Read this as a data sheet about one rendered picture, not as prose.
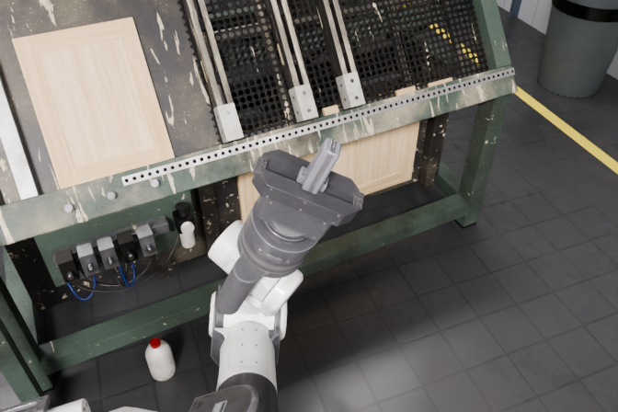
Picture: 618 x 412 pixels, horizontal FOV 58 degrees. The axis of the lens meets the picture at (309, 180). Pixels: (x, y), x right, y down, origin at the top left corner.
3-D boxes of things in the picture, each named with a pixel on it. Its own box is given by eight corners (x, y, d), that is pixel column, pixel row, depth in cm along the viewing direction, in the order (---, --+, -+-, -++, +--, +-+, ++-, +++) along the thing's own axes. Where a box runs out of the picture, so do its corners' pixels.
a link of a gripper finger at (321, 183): (335, 135, 57) (314, 171, 62) (330, 157, 55) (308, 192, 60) (349, 142, 58) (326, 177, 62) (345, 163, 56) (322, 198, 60)
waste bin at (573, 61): (623, 94, 394) (660, 2, 351) (562, 108, 379) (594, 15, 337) (571, 61, 431) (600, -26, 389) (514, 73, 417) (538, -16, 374)
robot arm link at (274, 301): (308, 271, 73) (296, 290, 85) (257, 227, 74) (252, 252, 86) (276, 310, 70) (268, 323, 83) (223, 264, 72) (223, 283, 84)
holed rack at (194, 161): (123, 186, 182) (123, 186, 181) (120, 177, 181) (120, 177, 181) (514, 74, 238) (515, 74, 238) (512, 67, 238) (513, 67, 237)
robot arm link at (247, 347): (280, 343, 104) (287, 426, 83) (210, 340, 103) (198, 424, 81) (285, 287, 101) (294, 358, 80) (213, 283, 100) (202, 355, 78)
